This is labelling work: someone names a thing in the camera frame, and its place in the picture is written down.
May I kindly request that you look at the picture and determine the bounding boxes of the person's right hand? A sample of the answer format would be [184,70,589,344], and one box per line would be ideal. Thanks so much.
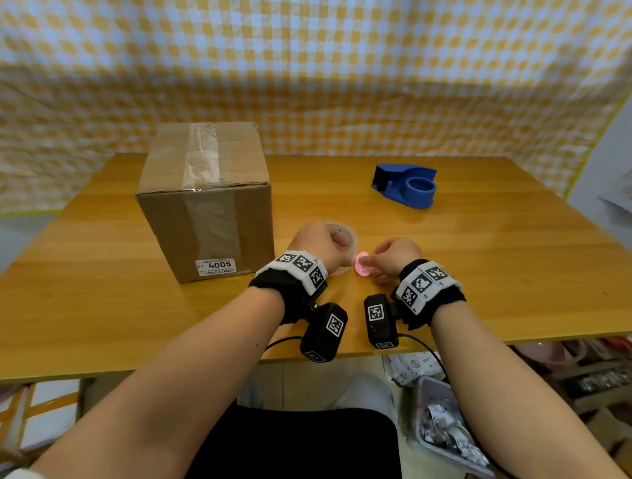
[359,236,424,286]

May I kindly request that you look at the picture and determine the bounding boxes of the person's left hand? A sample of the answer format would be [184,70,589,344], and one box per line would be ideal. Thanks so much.
[287,220,354,275]

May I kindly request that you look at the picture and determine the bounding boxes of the clear tape roll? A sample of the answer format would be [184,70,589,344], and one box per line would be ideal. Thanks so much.
[323,220,360,276]

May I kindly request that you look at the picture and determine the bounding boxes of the clear tape strip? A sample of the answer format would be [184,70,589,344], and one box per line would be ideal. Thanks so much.
[181,122,243,263]

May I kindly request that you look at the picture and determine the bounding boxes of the brown cardboard box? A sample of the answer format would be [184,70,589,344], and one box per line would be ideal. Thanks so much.
[136,122,276,285]

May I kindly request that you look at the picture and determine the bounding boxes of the person's left forearm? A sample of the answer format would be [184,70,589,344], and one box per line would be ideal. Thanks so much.
[32,286,286,479]

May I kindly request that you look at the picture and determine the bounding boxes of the person's right forearm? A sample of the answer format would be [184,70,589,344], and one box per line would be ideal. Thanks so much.
[431,301,616,479]

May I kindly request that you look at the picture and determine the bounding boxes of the blue tape dispenser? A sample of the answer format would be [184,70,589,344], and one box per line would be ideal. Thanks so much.
[370,163,438,210]

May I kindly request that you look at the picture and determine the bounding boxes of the person's black clothing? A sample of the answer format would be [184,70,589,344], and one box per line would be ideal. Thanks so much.
[185,403,404,479]

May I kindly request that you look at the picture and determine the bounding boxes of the white parcel with orange tape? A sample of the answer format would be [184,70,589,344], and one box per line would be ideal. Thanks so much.
[0,380,82,463]

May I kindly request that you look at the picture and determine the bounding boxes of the black wristband white markers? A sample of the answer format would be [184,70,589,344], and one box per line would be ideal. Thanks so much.
[248,250,330,326]
[392,259,467,332]

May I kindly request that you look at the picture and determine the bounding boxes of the printed white paper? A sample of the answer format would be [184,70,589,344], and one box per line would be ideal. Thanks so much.
[382,351,445,388]

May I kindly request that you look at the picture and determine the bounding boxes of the grey plastic bin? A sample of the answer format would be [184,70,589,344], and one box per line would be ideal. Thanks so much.
[400,376,494,479]

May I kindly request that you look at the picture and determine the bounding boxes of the yellow checkered cloth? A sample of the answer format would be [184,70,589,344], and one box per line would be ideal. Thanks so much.
[0,0,632,216]

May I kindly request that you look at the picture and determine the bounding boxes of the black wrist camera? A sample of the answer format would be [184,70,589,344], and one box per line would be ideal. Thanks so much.
[363,293,401,350]
[300,301,349,365]

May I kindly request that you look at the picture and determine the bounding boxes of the black camera cable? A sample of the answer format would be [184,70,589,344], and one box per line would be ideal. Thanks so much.
[397,333,448,384]
[264,335,305,352]

